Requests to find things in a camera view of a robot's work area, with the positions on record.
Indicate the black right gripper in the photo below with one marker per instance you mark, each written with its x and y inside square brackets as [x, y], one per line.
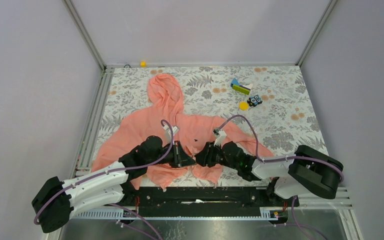
[205, 157]

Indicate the small yellow cube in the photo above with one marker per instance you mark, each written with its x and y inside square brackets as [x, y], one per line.
[143, 64]

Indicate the blue green white box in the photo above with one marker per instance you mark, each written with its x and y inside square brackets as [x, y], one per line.
[245, 89]

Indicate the black blue patterned toy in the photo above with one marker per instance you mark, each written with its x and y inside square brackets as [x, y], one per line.
[254, 101]

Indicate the salmon pink hooded jacket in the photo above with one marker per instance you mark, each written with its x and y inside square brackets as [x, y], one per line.
[164, 91]

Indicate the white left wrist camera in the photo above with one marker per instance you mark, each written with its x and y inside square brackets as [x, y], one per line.
[169, 132]

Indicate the white slotted cable duct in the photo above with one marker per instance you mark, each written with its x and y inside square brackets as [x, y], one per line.
[120, 214]

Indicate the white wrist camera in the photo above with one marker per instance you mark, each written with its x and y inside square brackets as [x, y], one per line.
[169, 132]
[220, 136]

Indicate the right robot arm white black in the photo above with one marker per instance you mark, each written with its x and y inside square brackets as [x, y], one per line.
[305, 171]

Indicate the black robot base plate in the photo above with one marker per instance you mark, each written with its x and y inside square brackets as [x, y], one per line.
[202, 201]

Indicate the floral patterned table mat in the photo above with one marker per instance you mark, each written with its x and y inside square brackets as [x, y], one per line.
[284, 120]

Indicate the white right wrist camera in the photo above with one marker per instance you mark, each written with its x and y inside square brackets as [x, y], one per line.
[220, 136]

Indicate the small yellow round object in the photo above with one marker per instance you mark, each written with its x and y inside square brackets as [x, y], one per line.
[243, 106]

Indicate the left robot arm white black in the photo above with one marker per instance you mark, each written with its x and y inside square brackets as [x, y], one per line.
[60, 200]

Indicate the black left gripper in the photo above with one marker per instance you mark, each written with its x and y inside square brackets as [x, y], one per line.
[180, 158]

